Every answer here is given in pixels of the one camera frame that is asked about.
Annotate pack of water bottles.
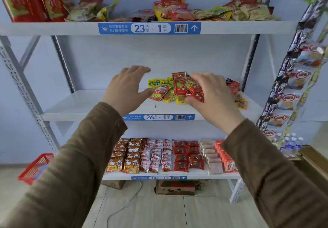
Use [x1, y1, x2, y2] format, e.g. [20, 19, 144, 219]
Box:
[275, 132, 305, 157]

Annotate row of dark red snacks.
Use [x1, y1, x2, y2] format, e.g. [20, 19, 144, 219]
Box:
[173, 140, 205, 173]

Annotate pile of red snack packets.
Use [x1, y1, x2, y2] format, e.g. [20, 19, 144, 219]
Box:
[172, 71, 205, 103]

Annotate plain brown box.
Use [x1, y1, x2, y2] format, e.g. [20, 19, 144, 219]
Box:
[100, 180, 126, 190]

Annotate orange clear snack packet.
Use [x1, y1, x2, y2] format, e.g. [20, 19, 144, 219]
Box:
[233, 93, 248, 111]

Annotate hanging strip of black packets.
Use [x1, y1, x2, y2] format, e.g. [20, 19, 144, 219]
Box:
[256, 0, 328, 133]

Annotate person's right hand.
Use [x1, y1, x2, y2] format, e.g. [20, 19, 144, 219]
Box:
[185, 72, 246, 135]

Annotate pile of yellow snack packets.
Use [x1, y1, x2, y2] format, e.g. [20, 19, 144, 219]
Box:
[148, 76, 189, 105]

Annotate row of orange noodle snacks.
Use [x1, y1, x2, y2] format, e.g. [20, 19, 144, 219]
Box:
[107, 137, 148, 174]

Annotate hanging strip of biscuit packets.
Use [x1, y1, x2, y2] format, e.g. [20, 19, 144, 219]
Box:
[262, 42, 328, 144]

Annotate pile of black red snacks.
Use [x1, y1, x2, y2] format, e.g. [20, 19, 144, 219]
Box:
[225, 78, 242, 95]

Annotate heap of red yellow snacks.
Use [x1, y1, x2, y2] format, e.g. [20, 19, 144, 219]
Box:
[153, 0, 196, 22]

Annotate red foil snack packet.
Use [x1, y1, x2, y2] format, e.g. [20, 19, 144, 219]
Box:
[148, 85, 172, 102]
[179, 77, 203, 95]

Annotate row of white red snacks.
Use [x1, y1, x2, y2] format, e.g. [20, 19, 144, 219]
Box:
[139, 139, 174, 173]

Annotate person's right forearm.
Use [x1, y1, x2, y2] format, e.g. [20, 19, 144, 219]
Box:
[221, 119, 328, 228]

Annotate person's left forearm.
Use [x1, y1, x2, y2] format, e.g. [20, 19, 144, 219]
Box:
[0, 102, 128, 228]

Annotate brown wooden crate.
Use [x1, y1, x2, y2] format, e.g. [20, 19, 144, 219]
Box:
[289, 145, 328, 198]

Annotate blue item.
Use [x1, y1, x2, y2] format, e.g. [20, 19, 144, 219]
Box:
[32, 164, 49, 180]

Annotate person's left hand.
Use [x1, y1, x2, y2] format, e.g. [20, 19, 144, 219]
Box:
[102, 65, 155, 118]

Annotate printed cardboard box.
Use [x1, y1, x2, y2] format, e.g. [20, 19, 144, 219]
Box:
[153, 180, 196, 197]

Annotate heap of beige snack packets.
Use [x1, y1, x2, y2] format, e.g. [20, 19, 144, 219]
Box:
[192, 1, 281, 22]
[64, 0, 120, 23]

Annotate white cable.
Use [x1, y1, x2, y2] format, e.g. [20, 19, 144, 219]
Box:
[106, 180, 143, 228]

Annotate red plastic basket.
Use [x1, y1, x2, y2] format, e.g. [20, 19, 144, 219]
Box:
[18, 153, 55, 186]

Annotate white metal shelf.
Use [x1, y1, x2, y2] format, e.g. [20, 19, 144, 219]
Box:
[0, 0, 299, 204]

